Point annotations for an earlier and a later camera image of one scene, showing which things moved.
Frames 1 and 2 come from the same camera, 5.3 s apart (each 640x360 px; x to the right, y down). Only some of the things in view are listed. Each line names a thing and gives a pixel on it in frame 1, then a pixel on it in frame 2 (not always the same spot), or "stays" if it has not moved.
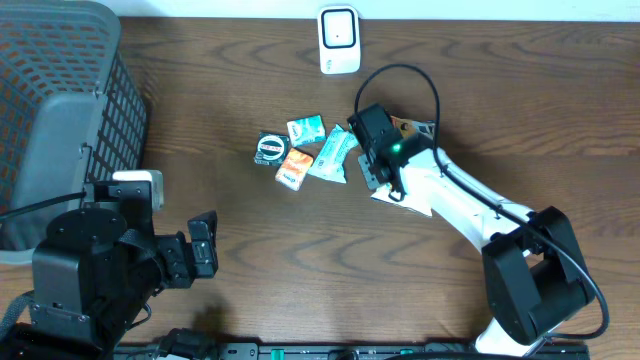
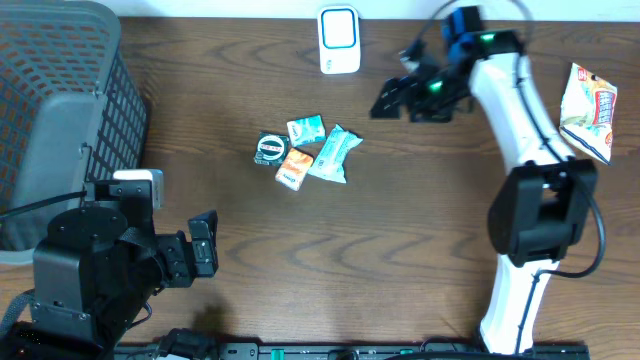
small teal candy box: x=307 y=130 stays
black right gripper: x=364 y=162 to x=406 y=85
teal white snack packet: x=330 y=163 stays
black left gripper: x=205 y=254 stays
